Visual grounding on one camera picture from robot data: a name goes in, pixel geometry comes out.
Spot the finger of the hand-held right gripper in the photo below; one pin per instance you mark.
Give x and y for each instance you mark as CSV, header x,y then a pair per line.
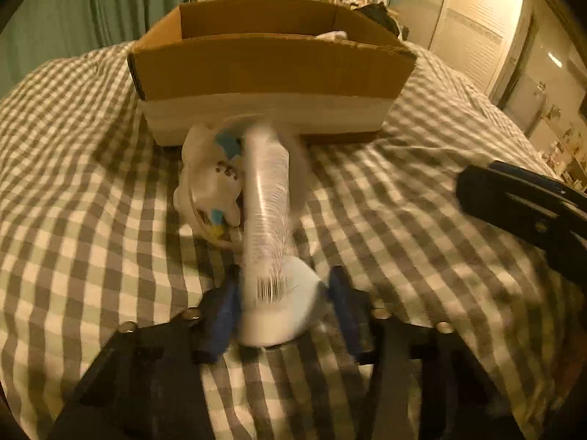
x,y
518,206

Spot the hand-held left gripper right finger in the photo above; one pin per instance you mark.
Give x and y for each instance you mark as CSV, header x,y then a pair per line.
x,y
345,311

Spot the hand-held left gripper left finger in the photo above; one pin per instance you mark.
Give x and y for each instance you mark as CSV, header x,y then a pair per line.
x,y
222,316

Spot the stack of clear plastic cups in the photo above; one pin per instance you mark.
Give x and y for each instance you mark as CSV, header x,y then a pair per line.
x,y
268,238

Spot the cardboard box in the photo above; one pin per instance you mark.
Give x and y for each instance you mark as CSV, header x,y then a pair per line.
x,y
270,68

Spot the white plush toy in bag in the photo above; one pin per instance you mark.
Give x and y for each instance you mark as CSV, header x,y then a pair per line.
x,y
211,183

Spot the checkered bed sheet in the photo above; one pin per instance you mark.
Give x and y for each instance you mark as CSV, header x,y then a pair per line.
x,y
137,192

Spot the white wardrobe door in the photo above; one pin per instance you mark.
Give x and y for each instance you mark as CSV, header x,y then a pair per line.
x,y
477,23

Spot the dark clothing pile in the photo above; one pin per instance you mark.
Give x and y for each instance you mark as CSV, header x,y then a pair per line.
x,y
380,16

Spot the white item in box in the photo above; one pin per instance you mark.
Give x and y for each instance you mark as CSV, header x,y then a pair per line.
x,y
334,35

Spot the green curtain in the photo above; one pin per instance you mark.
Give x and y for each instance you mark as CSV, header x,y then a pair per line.
x,y
91,4

